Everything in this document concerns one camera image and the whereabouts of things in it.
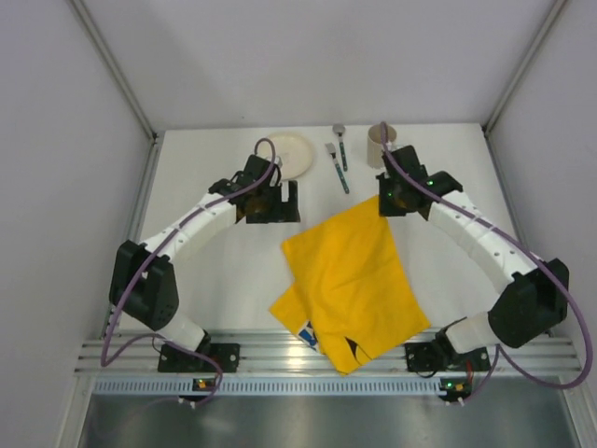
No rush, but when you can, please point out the yellow cartoon cloth placemat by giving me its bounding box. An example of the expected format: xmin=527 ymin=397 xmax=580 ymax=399
xmin=270 ymin=197 xmax=430 ymax=375

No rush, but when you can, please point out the spoon with teal handle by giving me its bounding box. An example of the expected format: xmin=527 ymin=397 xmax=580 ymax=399
xmin=332 ymin=123 xmax=348 ymax=172

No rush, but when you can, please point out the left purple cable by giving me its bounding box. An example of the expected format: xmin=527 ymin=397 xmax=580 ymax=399
xmin=100 ymin=138 xmax=279 ymax=410

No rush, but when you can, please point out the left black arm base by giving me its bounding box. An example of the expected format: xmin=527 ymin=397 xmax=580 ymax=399
xmin=158 ymin=343 xmax=241 ymax=373

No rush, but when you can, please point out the fork with teal handle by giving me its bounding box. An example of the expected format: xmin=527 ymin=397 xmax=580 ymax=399
xmin=325 ymin=143 xmax=350 ymax=194

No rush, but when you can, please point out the slotted grey cable duct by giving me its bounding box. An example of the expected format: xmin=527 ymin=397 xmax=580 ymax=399
xmin=93 ymin=375 xmax=472 ymax=398

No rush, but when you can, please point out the left aluminium frame post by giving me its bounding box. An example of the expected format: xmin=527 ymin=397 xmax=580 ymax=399
xmin=67 ymin=0 xmax=160 ymax=144

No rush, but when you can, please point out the aluminium mounting rail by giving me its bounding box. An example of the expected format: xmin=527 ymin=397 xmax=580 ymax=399
xmin=75 ymin=330 xmax=581 ymax=376

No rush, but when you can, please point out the right aluminium frame post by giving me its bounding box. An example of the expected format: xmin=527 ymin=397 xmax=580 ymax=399
xmin=481 ymin=0 xmax=570 ymax=138

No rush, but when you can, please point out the beige cup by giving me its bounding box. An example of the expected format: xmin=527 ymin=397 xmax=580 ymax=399
xmin=367 ymin=124 xmax=396 ymax=169

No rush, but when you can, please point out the aluminium frame post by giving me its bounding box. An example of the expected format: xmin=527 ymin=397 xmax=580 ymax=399
xmin=67 ymin=0 xmax=160 ymax=144
xmin=481 ymin=0 xmax=570 ymax=138

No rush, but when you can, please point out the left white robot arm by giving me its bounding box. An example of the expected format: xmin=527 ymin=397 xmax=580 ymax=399
xmin=108 ymin=154 xmax=300 ymax=354

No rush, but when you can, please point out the cream round plate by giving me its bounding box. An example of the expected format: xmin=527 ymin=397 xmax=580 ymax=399
xmin=267 ymin=132 xmax=314 ymax=181

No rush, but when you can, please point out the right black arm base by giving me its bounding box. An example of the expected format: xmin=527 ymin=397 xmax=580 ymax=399
xmin=404 ymin=329 xmax=491 ymax=378

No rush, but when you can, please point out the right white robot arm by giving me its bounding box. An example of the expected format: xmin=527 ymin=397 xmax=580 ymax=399
xmin=377 ymin=146 xmax=569 ymax=371

